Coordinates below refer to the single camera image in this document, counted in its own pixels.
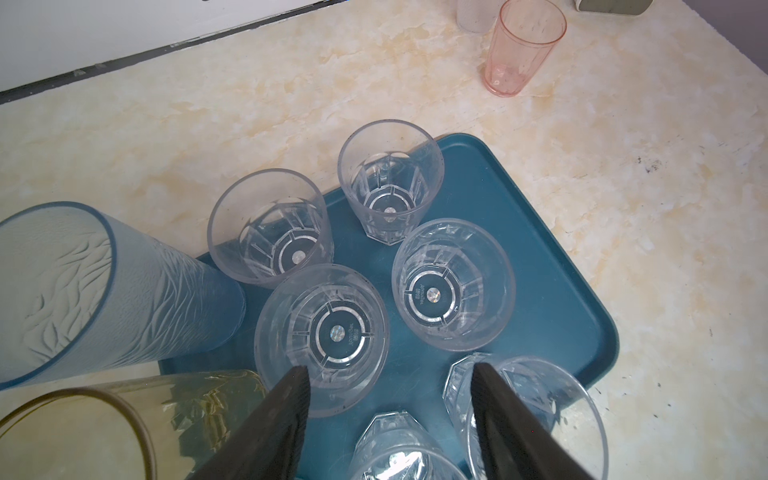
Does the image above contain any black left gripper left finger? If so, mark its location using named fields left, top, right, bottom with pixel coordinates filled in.
left=192, top=366, right=311, bottom=479

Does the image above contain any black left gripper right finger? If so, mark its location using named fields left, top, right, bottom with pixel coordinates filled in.
left=470, top=362, right=595, bottom=479

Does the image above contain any clear cup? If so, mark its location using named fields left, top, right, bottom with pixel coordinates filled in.
left=456, top=0, right=504, bottom=34
left=337, top=119, right=445, bottom=246
left=442, top=352, right=609, bottom=479
left=254, top=264, right=390, bottom=418
left=391, top=218, right=516, bottom=352

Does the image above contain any yellow translucent glass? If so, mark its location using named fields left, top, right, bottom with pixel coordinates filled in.
left=1, top=370, right=267, bottom=479

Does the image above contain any dark teal plastic tray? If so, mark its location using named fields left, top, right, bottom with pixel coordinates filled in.
left=157, top=132, right=621, bottom=480

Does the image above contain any clear glass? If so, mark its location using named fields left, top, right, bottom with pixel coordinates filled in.
left=348, top=411, right=467, bottom=480
left=207, top=168, right=334, bottom=289

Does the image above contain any tall blue translucent cup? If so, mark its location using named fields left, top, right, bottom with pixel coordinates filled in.
left=1, top=201, right=246, bottom=389

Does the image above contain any pink translucent cup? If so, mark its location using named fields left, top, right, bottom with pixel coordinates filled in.
left=483, top=0, right=567, bottom=97

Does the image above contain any silver metal box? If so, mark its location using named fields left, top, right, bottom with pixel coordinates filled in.
left=574, top=0, right=653, bottom=16

